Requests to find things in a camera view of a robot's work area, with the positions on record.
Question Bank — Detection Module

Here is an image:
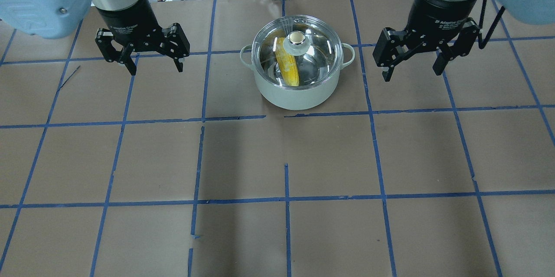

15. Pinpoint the glass pot lid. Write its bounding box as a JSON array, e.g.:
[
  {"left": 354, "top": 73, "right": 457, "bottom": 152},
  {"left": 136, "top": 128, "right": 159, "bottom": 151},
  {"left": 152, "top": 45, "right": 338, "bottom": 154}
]
[{"left": 248, "top": 15, "right": 353, "bottom": 91}]

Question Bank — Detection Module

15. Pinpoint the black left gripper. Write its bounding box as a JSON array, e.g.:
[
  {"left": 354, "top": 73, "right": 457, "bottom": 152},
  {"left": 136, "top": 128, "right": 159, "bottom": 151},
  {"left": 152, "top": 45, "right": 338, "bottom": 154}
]
[{"left": 95, "top": 0, "right": 190, "bottom": 77}]

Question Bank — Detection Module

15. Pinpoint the white steel pot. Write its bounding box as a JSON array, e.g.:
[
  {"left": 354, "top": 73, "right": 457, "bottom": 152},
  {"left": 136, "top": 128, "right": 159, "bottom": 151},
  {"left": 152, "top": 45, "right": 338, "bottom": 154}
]
[{"left": 240, "top": 16, "right": 356, "bottom": 111}]

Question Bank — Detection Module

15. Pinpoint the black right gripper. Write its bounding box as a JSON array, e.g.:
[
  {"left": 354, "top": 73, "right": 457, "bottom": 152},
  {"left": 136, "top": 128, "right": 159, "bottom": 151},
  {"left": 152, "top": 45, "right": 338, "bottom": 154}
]
[{"left": 372, "top": 0, "right": 480, "bottom": 82}]

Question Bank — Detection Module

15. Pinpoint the yellow corn cob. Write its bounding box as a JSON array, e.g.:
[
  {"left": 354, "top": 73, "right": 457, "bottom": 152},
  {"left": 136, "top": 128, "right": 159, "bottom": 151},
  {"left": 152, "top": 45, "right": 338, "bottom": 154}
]
[{"left": 275, "top": 37, "right": 300, "bottom": 87}]

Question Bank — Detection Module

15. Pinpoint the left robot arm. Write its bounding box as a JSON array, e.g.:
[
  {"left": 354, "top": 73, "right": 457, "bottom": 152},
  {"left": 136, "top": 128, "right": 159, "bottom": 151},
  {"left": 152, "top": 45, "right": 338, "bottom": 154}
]
[{"left": 0, "top": 0, "right": 190, "bottom": 75}]

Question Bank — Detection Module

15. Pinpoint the brown paper table mat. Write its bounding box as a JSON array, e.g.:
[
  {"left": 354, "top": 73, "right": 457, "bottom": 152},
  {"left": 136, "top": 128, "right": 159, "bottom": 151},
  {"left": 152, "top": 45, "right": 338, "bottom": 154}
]
[{"left": 0, "top": 0, "right": 554, "bottom": 277}]

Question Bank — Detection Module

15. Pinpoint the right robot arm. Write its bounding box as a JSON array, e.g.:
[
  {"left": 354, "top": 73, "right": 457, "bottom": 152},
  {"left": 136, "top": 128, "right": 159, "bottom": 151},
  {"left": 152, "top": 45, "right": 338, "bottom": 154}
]
[{"left": 373, "top": 0, "right": 555, "bottom": 82}]

